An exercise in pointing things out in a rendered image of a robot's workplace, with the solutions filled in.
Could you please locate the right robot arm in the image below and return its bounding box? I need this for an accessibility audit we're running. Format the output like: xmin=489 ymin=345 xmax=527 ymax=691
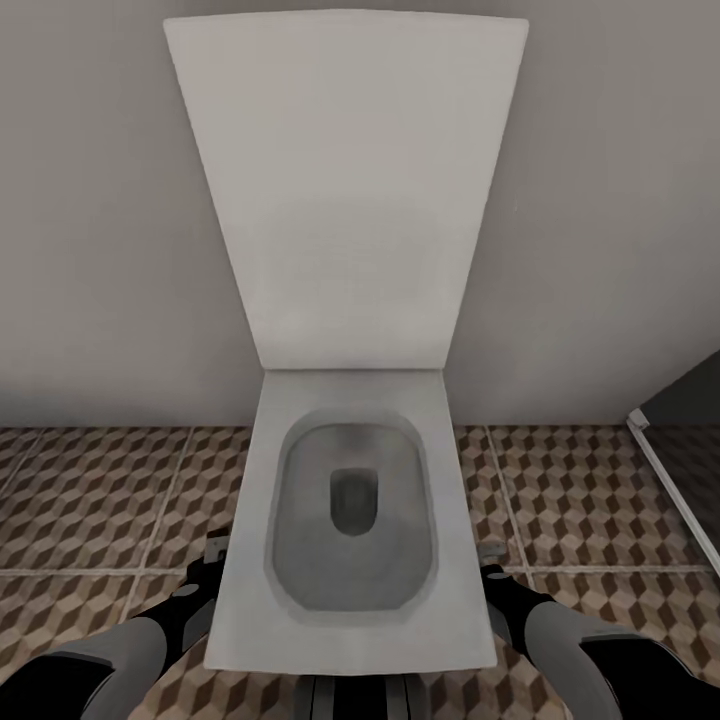
xmin=475 ymin=540 xmax=720 ymax=720

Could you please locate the robot trunk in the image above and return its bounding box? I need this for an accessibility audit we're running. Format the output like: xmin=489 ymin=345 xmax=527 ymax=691
xmin=289 ymin=673 xmax=431 ymax=720

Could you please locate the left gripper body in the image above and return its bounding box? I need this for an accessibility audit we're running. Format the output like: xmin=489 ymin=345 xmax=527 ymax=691
xmin=188 ymin=558 xmax=225 ymax=580

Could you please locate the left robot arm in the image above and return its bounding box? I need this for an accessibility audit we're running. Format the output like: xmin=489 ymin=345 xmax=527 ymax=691
xmin=0 ymin=535 xmax=230 ymax=720

